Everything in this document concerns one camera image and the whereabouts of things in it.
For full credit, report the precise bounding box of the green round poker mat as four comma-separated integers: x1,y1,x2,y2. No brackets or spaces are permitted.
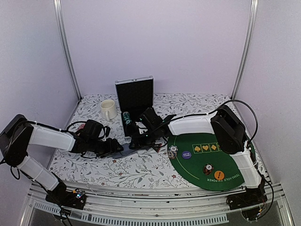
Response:
167,133,244,191

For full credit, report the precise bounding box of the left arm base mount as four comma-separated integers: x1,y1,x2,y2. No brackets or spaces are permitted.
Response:
46,188,87,210

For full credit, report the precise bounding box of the orange poker chip stack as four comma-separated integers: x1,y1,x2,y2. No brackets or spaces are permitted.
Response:
203,164,213,175

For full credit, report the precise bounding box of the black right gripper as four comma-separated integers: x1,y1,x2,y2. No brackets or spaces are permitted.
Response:
128,127,158,150

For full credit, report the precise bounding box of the red patterned bowl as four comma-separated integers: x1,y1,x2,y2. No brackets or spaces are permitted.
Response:
77,123,85,131

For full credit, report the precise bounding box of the cream ribbed ceramic mug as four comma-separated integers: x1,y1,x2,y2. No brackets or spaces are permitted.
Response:
100,99,118,121

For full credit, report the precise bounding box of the aluminium poker case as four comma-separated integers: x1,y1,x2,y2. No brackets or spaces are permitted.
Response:
115,76,162,137

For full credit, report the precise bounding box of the left aluminium frame post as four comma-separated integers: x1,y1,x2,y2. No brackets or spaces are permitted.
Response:
53,0,82,101

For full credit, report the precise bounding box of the triangular all in marker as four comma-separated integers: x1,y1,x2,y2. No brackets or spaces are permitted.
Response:
152,143,162,153

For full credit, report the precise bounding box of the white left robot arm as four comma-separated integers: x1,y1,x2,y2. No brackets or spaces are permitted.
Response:
0,114,123,204

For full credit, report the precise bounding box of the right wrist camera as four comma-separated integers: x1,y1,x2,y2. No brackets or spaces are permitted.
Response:
139,107,163,131

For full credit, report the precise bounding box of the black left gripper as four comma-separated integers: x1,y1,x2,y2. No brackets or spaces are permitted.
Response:
88,137,124,159

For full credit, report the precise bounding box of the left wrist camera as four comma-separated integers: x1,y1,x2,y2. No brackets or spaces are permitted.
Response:
80,120,111,140

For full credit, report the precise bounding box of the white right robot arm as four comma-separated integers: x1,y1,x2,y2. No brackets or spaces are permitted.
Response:
130,103,265,205

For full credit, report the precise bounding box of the orange big blind button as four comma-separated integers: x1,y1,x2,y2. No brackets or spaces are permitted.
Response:
214,170,225,180

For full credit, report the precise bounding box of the purple small blind button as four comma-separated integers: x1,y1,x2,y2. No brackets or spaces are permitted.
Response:
182,151,192,160

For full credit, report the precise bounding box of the right aluminium frame post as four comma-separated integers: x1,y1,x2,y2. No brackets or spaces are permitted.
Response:
231,0,259,99

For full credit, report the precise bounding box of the blue playing card deck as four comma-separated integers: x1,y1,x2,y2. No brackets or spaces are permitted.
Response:
114,144,136,159

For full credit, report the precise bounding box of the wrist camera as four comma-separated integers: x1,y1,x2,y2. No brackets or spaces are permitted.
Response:
80,120,111,140
139,107,163,131

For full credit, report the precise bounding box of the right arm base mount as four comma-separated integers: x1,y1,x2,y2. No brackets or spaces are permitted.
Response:
226,188,268,221

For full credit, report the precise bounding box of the green blue chip stack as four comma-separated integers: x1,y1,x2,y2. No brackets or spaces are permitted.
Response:
122,112,132,125

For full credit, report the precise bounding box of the front aluminium rail base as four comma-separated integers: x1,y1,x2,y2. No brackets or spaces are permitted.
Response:
20,182,297,226

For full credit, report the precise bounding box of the aluminium frame post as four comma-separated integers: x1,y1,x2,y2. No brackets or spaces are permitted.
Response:
53,0,82,101
231,0,259,99

